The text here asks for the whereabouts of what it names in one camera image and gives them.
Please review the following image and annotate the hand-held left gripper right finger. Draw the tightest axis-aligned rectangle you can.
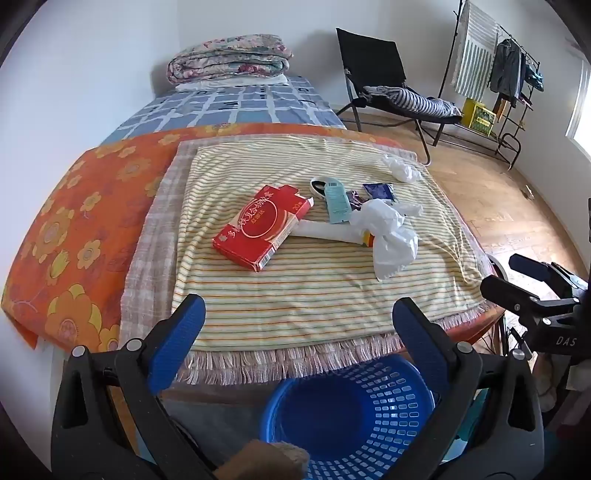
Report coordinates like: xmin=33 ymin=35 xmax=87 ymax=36
xmin=388 ymin=296 xmax=546 ymax=480

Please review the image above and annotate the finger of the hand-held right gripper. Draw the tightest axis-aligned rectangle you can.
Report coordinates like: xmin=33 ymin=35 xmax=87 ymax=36
xmin=480 ymin=276 xmax=580 ymax=326
xmin=508 ymin=253 xmax=589 ymax=296

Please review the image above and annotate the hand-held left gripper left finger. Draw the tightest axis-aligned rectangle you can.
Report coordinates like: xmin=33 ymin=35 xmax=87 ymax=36
xmin=51 ymin=293 xmax=218 ymax=480

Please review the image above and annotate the white plastic bag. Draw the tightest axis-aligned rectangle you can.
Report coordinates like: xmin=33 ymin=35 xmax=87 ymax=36
xmin=349 ymin=198 xmax=424 ymax=282

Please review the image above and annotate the blue plastic basket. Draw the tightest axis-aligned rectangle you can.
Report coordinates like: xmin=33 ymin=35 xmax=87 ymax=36
xmin=261 ymin=354 xmax=437 ymax=480

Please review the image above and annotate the white tube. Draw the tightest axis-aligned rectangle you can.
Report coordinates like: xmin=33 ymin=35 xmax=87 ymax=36
xmin=291 ymin=220 xmax=375 ymax=247

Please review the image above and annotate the white tissue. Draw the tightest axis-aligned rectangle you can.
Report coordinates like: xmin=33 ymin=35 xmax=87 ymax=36
xmin=382 ymin=154 xmax=423 ymax=183

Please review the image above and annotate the white round object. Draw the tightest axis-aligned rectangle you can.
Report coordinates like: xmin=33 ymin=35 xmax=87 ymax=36
xmin=485 ymin=253 xmax=513 ymax=282

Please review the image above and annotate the grey cloth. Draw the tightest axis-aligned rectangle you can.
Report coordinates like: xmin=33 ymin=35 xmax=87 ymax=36
xmin=161 ymin=397 xmax=278 ymax=462

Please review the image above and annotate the yellow striped towel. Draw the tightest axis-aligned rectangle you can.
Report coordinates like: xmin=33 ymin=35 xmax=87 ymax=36
xmin=172 ymin=135 xmax=490 ymax=356

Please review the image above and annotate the striped yellow fringed cloth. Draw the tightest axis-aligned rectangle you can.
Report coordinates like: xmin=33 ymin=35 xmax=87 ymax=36
xmin=119 ymin=136 xmax=492 ymax=386

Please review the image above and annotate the black clothes rack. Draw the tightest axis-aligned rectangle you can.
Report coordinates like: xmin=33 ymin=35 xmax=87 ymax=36
xmin=438 ymin=0 xmax=543 ymax=169

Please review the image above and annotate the red cardboard box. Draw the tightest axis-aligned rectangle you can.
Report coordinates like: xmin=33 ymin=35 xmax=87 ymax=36
xmin=212 ymin=184 xmax=315 ymax=273

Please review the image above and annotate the dark blue packet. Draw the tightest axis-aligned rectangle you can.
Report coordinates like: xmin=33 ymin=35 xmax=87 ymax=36
xmin=362 ymin=182 xmax=395 ymax=203

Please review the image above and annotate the brown fuzzy object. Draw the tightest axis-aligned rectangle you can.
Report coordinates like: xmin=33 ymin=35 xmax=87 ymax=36
xmin=224 ymin=438 xmax=311 ymax=480

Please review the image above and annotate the yellow plastic crate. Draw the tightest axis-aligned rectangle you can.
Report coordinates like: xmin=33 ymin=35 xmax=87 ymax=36
xmin=462 ymin=98 xmax=497 ymax=137

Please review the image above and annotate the teal paper card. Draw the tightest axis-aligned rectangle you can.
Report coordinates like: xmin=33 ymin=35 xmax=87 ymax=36
xmin=323 ymin=180 xmax=352 ymax=225

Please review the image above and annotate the window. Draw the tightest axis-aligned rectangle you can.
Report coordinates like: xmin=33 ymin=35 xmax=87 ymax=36
xmin=566 ymin=60 xmax=591 ymax=153

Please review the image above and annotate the orange floral sheet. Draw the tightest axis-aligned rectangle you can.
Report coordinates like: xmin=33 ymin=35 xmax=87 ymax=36
xmin=1 ymin=122 xmax=506 ymax=352

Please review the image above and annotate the dark hanging jacket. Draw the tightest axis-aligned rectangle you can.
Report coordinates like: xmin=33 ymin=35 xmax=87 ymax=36
xmin=488 ymin=39 xmax=525 ymax=107

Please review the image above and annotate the striped clothing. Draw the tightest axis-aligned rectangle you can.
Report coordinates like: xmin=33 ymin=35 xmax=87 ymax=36
xmin=362 ymin=85 xmax=462 ymax=118

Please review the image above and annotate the green striped hanging towel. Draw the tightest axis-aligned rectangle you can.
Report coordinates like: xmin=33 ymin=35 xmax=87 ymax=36
xmin=451 ymin=2 xmax=499 ymax=97

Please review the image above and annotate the blue plaid bed sheet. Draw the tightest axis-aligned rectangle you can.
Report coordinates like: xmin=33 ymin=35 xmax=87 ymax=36
xmin=95 ymin=75 xmax=347 ymax=148

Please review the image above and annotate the black folding chair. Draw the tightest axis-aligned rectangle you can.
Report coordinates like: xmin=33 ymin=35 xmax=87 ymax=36
xmin=335 ymin=28 xmax=465 ymax=167

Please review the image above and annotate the folded floral quilt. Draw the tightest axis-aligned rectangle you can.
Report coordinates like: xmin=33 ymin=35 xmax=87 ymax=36
xmin=167 ymin=32 xmax=294 ymax=86

